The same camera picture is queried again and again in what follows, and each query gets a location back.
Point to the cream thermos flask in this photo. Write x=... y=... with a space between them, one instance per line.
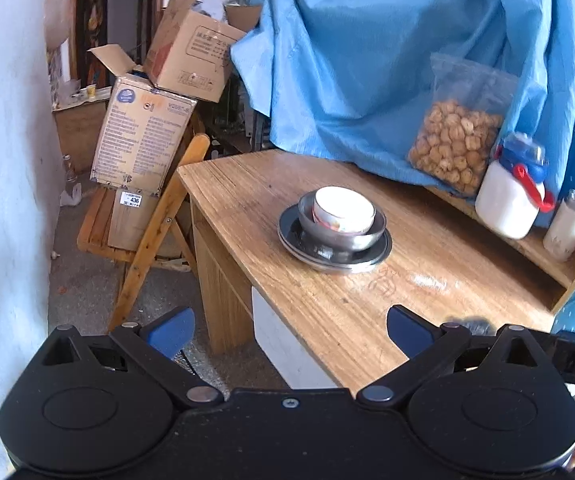
x=565 y=232

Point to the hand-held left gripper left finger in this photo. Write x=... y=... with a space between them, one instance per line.
x=172 y=331

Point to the light blue cloth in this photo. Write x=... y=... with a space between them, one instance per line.
x=367 y=60

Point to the open brown cardboard box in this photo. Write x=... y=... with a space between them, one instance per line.
x=192 y=60

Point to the clear bag of snacks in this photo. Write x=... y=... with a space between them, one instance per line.
x=457 y=145

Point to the small wooden cabinet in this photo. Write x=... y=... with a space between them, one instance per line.
x=79 y=135

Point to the dark wall poster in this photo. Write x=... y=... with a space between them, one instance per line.
x=92 y=15

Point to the white desk drawer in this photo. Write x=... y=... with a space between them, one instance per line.
x=287 y=345

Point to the stainless steel bowl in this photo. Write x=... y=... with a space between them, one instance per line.
x=347 y=244

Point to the white round hanging ornament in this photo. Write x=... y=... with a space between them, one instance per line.
x=57 y=15

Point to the wooden folding chair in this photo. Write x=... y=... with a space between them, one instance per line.
x=152 y=255

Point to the cardboard box blue print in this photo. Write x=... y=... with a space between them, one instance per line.
x=137 y=140

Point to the crumpled white bag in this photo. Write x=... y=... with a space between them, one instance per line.
x=71 y=197

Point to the wooden desk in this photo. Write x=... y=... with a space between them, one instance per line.
x=222 y=290

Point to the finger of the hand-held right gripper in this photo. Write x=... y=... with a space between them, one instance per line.
x=545 y=344

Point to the yellow cup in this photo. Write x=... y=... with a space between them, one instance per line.
x=90 y=91

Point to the white jug blue lid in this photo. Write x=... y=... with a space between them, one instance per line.
x=507 y=205

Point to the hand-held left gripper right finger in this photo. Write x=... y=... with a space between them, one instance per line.
x=407 y=329

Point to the plain cardboard box white label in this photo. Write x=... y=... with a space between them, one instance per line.
x=127 y=225

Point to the clear plastic bottle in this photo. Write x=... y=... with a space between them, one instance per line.
x=69 y=170

